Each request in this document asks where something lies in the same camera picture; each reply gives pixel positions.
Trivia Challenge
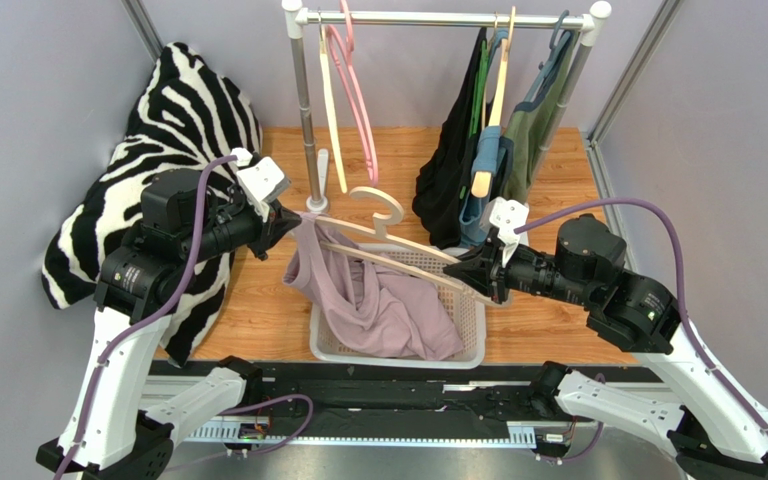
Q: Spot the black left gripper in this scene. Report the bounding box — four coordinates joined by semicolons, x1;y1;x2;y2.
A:
181;192;302;264

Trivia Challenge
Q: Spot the cream white hanger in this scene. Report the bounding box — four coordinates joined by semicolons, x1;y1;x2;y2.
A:
319;24;348;193

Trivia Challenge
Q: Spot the beige hanger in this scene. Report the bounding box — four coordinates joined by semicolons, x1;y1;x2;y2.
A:
314;186;512;308

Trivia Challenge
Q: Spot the pink plastic hanger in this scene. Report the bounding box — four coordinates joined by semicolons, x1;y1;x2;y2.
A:
320;1;379;187

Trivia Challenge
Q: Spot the pink lilac tank top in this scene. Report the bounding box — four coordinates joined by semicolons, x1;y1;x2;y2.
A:
283;213;464;361

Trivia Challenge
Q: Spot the green hanger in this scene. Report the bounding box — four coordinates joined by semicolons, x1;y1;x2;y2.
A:
459;34;492;203

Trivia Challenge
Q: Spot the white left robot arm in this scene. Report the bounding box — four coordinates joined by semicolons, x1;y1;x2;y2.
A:
36;159;300;479

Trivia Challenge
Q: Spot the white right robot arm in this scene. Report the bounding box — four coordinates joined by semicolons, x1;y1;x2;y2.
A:
445;214;768;479

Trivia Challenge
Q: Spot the wooden hanger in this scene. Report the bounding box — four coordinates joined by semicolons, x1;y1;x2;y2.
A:
472;6;516;198

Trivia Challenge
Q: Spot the blue ribbed tank top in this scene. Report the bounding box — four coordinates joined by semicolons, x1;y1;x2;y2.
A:
458;29;510;247

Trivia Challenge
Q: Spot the olive green tank top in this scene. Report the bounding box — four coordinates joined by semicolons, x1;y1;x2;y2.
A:
502;33;578;203

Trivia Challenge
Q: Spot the blue grey hanger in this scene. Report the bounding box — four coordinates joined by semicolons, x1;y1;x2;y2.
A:
517;10;577;111

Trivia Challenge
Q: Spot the white plastic laundry basket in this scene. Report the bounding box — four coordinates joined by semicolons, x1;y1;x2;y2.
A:
309;243;487;370

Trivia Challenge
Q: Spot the zebra striped pillow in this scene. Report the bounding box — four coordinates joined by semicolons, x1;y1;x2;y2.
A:
41;42;263;369

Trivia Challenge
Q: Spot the white metal clothes rack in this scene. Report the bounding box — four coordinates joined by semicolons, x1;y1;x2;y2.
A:
281;1;612;213

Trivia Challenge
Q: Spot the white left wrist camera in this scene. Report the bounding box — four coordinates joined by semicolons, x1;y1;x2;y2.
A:
230;148;291;223

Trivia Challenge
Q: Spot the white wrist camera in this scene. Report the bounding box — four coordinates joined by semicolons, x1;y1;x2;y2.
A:
480;197;530;267
230;148;291;223

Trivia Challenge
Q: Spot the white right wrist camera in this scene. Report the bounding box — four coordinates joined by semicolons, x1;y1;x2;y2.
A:
480;197;530;267

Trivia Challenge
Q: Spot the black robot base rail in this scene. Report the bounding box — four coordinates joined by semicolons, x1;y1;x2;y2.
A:
110;359;645;444

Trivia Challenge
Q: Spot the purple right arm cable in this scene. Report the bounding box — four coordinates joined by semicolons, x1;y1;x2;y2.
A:
513;196;768;480

